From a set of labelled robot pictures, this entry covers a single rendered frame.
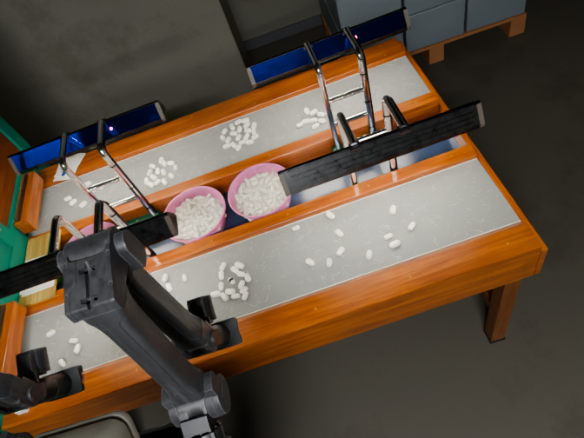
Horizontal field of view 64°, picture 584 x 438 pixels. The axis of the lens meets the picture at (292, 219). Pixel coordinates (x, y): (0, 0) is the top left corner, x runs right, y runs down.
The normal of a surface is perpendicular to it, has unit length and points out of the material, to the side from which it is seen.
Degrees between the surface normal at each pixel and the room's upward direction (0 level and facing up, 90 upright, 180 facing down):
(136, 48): 90
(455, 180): 0
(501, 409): 0
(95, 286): 13
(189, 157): 0
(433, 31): 90
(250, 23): 90
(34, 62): 90
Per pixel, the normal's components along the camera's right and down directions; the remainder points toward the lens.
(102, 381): -0.25, -0.56
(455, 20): 0.20, 0.77
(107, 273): -0.23, -0.36
